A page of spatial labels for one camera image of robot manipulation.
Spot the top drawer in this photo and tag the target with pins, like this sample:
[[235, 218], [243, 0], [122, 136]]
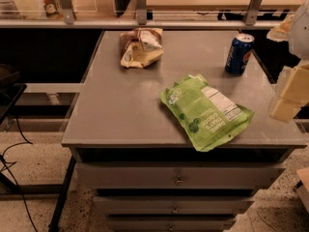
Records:
[[178, 175]]

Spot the middle metal shelf bracket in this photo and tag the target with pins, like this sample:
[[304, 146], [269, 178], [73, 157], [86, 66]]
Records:
[[141, 12]]

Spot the brown chip bag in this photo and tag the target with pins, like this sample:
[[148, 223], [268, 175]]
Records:
[[141, 47]]

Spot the metal shelf bracket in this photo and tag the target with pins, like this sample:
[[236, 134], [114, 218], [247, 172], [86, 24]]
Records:
[[252, 12], [141, 12], [68, 13]]

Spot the blue pepsi can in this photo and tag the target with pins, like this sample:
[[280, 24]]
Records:
[[239, 54]]

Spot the wooden box at right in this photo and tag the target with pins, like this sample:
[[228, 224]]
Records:
[[302, 188]]

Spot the drawer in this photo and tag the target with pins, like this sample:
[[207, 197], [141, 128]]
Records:
[[178, 175], [173, 205], [170, 224]]

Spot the green snack bag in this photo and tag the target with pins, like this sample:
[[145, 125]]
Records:
[[208, 117]]

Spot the left metal shelf bracket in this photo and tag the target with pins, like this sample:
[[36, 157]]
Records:
[[68, 13]]

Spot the middle drawer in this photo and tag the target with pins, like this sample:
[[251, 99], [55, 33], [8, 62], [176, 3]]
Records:
[[173, 205]]

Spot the bottom drawer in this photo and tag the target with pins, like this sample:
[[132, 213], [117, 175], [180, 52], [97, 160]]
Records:
[[170, 224]]

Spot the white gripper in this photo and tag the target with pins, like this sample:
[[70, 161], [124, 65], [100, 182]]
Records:
[[300, 33]]

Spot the grey drawer cabinet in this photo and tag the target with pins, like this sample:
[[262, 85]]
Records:
[[137, 157]]

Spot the black table at left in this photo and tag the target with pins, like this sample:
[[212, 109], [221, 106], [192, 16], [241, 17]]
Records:
[[10, 91]]

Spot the right metal shelf bracket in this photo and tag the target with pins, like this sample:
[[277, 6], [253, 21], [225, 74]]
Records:
[[252, 12]]

